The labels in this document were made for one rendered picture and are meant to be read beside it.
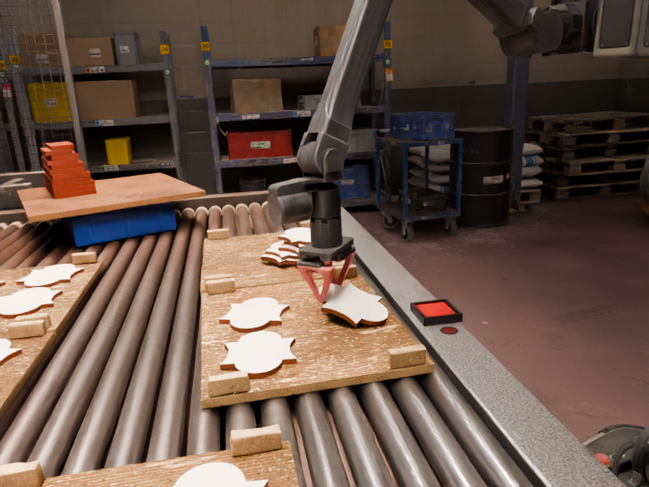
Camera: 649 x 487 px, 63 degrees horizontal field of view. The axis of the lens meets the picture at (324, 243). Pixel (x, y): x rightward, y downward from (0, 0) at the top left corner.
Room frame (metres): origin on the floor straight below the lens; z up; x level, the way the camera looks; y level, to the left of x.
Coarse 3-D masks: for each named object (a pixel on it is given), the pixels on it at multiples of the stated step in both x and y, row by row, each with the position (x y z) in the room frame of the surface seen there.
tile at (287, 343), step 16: (256, 336) 0.80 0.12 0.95; (272, 336) 0.80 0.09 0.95; (240, 352) 0.75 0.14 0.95; (256, 352) 0.75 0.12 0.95; (272, 352) 0.75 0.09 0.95; (288, 352) 0.75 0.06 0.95; (224, 368) 0.72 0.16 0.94; (240, 368) 0.70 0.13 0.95; (256, 368) 0.70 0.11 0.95; (272, 368) 0.70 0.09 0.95
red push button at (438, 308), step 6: (420, 306) 0.94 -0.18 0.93; (426, 306) 0.93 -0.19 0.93; (432, 306) 0.93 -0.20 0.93; (438, 306) 0.93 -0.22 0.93; (444, 306) 0.93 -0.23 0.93; (426, 312) 0.91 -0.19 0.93; (432, 312) 0.91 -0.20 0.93; (438, 312) 0.91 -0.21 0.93; (444, 312) 0.90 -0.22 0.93; (450, 312) 0.90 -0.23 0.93
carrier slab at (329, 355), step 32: (256, 288) 1.05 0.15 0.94; (288, 288) 1.04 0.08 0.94; (288, 320) 0.89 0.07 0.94; (320, 320) 0.88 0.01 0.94; (224, 352) 0.78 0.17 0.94; (320, 352) 0.76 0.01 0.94; (352, 352) 0.76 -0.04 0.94; (384, 352) 0.75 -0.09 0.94; (256, 384) 0.67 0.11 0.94; (288, 384) 0.67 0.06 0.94; (320, 384) 0.67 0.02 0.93; (352, 384) 0.68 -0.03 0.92
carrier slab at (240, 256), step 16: (208, 240) 1.45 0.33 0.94; (224, 240) 1.44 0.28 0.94; (240, 240) 1.43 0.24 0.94; (256, 240) 1.42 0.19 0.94; (272, 240) 1.42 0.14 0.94; (208, 256) 1.29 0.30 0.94; (224, 256) 1.29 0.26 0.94; (240, 256) 1.28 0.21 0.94; (256, 256) 1.27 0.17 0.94; (208, 272) 1.17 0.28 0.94; (224, 272) 1.16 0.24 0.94; (240, 272) 1.16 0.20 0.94; (256, 272) 1.15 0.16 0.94; (272, 272) 1.15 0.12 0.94; (288, 272) 1.14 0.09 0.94; (240, 288) 1.07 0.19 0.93
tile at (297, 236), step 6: (294, 228) 1.30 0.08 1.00; (300, 228) 1.30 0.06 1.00; (306, 228) 1.29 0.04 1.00; (288, 234) 1.25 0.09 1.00; (294, 234) 1.24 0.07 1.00; (300, 234) 1.24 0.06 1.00; (306, 234) 1.24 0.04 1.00; (282, 240) 1.23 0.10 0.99; (288, 240) 1.21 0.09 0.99; (294, 240) 1.19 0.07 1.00; (300, 240) 1.19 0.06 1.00; (306, 240) 1.19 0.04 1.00
